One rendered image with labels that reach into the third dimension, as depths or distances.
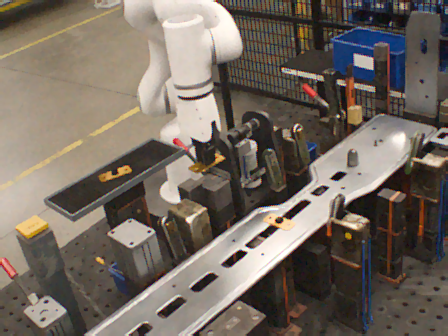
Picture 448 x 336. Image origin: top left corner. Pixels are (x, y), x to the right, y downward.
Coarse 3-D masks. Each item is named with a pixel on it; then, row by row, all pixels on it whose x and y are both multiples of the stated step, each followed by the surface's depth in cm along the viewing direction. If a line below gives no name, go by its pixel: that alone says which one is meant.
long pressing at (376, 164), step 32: (384, 128) 185; (416, 128) 182; (320, 160) 173; (384, 160) 168; (352, 192) 157; (256, 224) 151; (320, 224) 147; (192, 256) 142; (224, 256) 141; (256, 256) 140; (160, 288) 134; (224, 288) 132; (128, 320) 127; (160, 320) 125; (192, 320) 124
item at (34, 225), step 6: (36, 216) 138; (24, 222) 137; (30, 222) 136; (36, 222) 136; (42, 222) 136; (18, 228) 135; (24, 228) 135; (30, 228) 134; (36, 228) 134; (42, 228) 135; (24, 234) 133; (30, 234) 133
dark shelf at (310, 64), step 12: (300, 60) 237; (312, 60) 235; (324, 60) 234; (288, 72) 233; (300, 72) 228; (312, 72) 225; (360, 84) 211; (372, 84) 208; (444, 84) 200; (396, 96) 202; (444, 96) 192
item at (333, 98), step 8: (328, 72) 175; (336, 72) 173; (328, 80) 176; (336, 80) 178; (328, 88) 177; (336, 88) 179; (328, 96) 179; (336, 96) 180; (328, 104) 180; (336, 104) 181; (336, 112) 180
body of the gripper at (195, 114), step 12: (180, 96) 123; (204, 96) 122; (180, 108) 127; (192, 108) 123; (204, 108) 122; (216, 108) 124; (180, 120) 129; (192, 120) 125; (204, 120) 123; (216, 120) 125; (192, 132) 128; (204, 132) 124
